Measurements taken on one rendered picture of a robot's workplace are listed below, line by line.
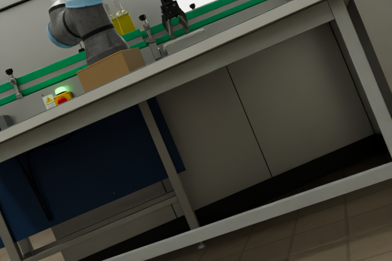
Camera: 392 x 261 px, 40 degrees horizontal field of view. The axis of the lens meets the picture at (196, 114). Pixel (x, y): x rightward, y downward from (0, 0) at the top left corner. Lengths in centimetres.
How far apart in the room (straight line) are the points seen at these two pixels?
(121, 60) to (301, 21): 57
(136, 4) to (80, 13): 84
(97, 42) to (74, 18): 11
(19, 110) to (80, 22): 68
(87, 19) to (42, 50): 90
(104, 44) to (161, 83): 22
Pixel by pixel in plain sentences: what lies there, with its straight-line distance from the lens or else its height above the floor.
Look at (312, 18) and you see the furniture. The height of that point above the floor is 68.
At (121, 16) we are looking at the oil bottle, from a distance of 245.
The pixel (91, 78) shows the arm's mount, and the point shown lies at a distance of 176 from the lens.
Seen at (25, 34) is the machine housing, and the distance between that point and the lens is 269.
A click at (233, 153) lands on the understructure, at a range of 261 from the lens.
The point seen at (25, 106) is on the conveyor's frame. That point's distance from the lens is 235.
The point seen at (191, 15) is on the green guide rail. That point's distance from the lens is 243.
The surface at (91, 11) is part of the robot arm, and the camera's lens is 179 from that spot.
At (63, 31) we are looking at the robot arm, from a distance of 189.
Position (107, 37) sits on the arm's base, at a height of 89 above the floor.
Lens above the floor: 59
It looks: 1 degrees down
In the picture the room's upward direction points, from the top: 23 degrees counter-clockwise
